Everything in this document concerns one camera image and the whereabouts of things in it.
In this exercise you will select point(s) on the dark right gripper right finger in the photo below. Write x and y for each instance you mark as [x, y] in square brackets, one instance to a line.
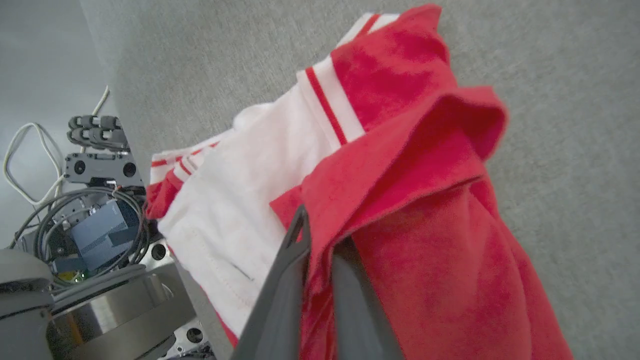
[357, 320]

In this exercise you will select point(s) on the grey bracket with holes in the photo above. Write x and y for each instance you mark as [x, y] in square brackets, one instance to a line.
[97, 169]

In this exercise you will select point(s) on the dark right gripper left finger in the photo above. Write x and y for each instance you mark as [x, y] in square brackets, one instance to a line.
[277, 310]

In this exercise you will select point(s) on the grey metal robot waist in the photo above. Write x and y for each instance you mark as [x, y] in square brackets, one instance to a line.
[110, 315]

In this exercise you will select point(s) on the grey ribbed connector block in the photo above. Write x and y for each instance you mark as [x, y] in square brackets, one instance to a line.
[97, 131]

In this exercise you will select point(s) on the red white basketball jersey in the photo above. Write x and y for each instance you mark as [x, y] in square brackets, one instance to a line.
[425, 225]

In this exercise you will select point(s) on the blue-grey electronics box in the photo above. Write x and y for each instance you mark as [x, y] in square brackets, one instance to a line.
[102, 235]

